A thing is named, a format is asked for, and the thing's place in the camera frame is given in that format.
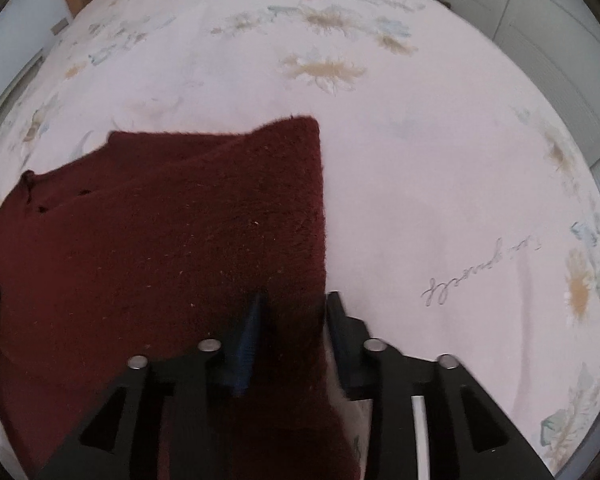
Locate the white louvered cabinet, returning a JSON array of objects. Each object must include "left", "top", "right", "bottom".
[{"left": 0, "top": 47, "right": 47, "bottom": 146}]

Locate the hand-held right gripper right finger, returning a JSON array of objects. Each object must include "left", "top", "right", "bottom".
[{"left": 325, "top": 291, "right": 556, "bottom": 480}]

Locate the dark red towel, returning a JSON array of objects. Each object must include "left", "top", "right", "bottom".
[{"left": 0, "top": 116, "right": 363, "bottom": 480}]

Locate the bed with floral sheet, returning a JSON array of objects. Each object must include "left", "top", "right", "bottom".
[{"left": 0, "top": 0, "right": 600, "bottom": 478}]

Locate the white panelled wardrobe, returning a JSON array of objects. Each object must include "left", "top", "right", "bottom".
[{"left": 430, "top": 0, "right": 600, "bottom": 166}]

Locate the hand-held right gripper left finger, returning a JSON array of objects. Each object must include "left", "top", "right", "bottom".
[{"left": 36, "top": 291, "right": 271, "bottom": 480}]

